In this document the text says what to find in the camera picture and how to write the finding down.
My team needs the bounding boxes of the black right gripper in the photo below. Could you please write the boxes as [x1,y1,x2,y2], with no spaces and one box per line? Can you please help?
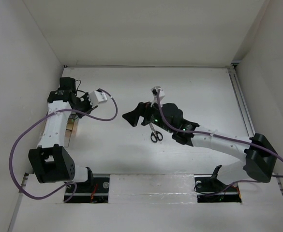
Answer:
[122,98,174,134]

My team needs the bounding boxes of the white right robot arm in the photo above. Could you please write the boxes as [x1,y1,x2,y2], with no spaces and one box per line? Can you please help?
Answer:
[122,102,278,191]

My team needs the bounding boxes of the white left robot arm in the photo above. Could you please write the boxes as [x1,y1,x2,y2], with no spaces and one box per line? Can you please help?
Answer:
[29,77,97,192]

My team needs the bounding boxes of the clear smoky organizer tray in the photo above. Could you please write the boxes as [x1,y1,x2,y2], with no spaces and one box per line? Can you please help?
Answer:
[64,117,79,148]

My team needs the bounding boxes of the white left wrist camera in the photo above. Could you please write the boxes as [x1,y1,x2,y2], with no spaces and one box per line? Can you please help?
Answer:
[89,89,108,107]

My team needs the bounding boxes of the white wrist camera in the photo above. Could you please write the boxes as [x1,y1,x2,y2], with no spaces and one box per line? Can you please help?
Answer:
[89,89,108,107]
[150,86,165,105]

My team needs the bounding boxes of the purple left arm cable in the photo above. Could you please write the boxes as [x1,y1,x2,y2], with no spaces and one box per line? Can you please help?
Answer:
[9,88,119,200]

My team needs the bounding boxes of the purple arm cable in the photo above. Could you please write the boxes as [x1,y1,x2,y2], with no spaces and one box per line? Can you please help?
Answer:
[155,88,283,196]
[9,88,119,200]

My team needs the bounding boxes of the black handled scissors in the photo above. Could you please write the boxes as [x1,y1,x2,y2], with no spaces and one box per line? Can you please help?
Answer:
[149,123,164,143]

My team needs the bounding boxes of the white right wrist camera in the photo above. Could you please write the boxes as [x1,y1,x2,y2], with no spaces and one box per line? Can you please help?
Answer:
[150,86,165,105]

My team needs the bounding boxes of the aluminium rail right side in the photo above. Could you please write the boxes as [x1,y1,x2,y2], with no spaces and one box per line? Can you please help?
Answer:
[227,63,255,136]

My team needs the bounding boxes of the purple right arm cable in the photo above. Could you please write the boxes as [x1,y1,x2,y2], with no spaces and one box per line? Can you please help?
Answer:
[155,88,283,196]

